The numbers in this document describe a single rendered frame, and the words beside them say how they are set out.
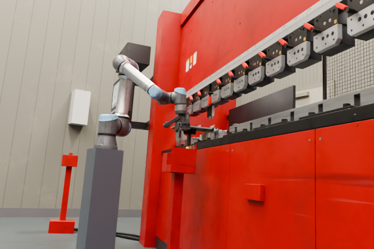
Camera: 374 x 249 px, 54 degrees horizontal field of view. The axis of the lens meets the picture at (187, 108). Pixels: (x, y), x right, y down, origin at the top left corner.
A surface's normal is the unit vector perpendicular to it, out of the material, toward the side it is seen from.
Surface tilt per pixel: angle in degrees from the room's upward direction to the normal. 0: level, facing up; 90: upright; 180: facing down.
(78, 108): 90
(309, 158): 90
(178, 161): 90
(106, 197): 90
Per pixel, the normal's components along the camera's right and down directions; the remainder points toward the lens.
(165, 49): 0.30, -0.16
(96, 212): 0.53, -0.13
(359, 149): -0.95, -0.11
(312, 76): -0.85, -0.15
